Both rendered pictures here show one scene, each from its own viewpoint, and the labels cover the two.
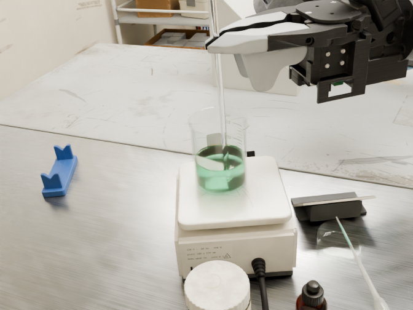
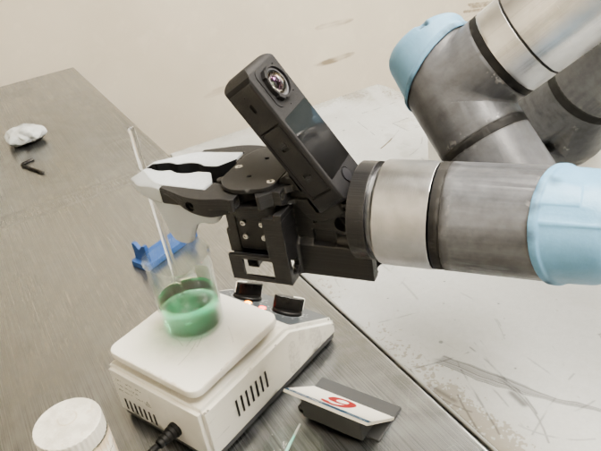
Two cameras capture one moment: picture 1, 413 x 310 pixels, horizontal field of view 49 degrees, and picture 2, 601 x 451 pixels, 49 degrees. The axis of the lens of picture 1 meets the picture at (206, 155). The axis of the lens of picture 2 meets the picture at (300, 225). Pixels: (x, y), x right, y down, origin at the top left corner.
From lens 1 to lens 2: 0.46 m
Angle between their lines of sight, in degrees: 35
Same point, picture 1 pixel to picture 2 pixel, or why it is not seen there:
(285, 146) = (405, 307)
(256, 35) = (154, 182)
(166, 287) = (114, 407)
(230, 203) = (167, 351)
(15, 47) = (357, 55)
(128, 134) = not seen: hidden behind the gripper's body
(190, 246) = (117, 377)
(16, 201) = (113, 260)
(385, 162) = (500, 387)
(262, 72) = (175, 222)
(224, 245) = (141, 391)
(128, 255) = not seen: hidden behind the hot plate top
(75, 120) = not seen: hidden behind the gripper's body
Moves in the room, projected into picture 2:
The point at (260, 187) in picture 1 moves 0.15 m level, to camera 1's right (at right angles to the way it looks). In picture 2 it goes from (214, 346) to (351, 407)
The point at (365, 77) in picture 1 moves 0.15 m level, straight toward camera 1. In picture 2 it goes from (288, 265) to (92, 356)
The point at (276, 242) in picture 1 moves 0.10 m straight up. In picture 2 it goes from (184, 415) to (156, 328)
